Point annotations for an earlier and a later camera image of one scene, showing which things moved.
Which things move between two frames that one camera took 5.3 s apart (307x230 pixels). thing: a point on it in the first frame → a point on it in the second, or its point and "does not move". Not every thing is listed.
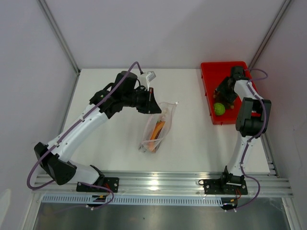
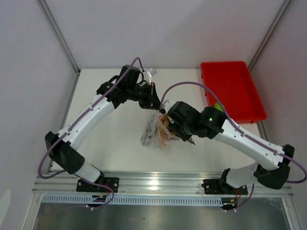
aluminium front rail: x=185 y=183 does not move
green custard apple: x=219 y=109 does not move
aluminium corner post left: x=61 y=35 does not move
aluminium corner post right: x=286 y=3 does not move
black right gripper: x=221 y=88 → x=184 y=137
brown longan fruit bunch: x=228 y=105 → x=165 y=130
